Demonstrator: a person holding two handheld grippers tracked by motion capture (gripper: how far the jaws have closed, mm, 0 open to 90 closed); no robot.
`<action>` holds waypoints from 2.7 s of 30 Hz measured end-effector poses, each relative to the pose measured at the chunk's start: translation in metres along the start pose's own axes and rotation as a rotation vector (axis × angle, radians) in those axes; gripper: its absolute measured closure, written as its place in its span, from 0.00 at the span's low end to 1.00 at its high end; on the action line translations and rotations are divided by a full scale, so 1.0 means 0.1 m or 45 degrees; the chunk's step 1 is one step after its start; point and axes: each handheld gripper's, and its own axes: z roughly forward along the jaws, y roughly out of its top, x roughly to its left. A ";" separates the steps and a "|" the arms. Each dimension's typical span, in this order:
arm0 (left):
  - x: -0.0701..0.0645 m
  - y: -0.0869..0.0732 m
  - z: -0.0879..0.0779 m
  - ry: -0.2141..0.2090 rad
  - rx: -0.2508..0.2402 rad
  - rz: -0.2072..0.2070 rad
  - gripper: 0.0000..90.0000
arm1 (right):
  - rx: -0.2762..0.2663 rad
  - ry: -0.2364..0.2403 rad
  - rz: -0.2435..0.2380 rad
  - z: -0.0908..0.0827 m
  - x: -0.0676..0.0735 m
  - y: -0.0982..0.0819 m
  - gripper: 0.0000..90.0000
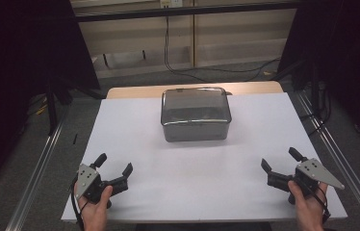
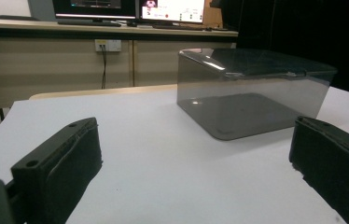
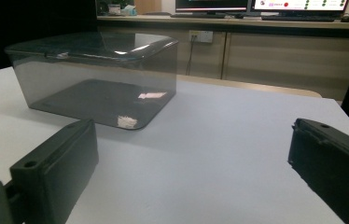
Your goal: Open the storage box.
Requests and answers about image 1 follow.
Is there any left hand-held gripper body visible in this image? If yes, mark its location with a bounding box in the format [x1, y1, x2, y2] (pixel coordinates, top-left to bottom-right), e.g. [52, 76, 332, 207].
[75, 163, 130, 210]

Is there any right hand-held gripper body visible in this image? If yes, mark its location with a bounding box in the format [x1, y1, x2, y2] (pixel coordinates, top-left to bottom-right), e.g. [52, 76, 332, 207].
[266, 158, 346, 205]

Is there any person's left hand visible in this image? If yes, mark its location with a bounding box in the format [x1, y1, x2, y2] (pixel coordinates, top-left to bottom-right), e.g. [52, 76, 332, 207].
[73, 185, 114, 231]

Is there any person's right hand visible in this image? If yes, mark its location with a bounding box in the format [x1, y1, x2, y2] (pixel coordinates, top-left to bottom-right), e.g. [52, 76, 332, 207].
[287, 180, 330, 231]

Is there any white table cover board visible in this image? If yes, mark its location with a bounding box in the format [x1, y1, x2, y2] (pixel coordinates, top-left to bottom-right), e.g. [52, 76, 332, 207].
[61, 92, 348, 224]

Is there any black metal stand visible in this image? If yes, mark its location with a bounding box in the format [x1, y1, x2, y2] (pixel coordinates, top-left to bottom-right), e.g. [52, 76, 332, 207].
[43, 71, 74, 137]

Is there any black curtain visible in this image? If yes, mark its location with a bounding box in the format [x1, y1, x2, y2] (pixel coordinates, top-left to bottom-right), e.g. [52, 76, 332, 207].
[0, 0, 103, 198]
[275, 0, 360, 157]

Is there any black horizontal bar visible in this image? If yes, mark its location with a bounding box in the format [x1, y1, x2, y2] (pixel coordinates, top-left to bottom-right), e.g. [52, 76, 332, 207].
[74, 1, 299, 23]

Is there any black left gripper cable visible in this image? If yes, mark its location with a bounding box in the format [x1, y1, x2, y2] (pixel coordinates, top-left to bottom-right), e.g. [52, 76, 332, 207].
[69, 181, 86, 231]

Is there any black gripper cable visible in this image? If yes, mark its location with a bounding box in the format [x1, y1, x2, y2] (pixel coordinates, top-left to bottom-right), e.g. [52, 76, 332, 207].
[69, 181, 86, 231]
[309, 185, 332, 225]

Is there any aluminium floor rail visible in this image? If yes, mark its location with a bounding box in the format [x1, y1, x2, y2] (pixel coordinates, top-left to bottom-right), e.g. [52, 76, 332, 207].
[296, 90, 360, 231]
[4, 104, 71, 231]

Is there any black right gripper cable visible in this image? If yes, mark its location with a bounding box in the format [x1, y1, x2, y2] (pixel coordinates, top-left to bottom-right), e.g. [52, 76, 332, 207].
[309, 185, 332, 225]

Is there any black floor cable bundle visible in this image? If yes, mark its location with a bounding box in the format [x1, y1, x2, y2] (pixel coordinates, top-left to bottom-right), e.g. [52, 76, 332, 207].
[298, 80, 334, 138]

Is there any black wall cable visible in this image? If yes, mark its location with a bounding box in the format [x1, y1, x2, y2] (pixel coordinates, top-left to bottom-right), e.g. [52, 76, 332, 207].
[163, 15, 282, 83]

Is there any white wall outlet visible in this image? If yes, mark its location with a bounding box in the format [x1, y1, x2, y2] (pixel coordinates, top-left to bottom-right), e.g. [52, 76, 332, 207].
[159, 0, 184, 10]

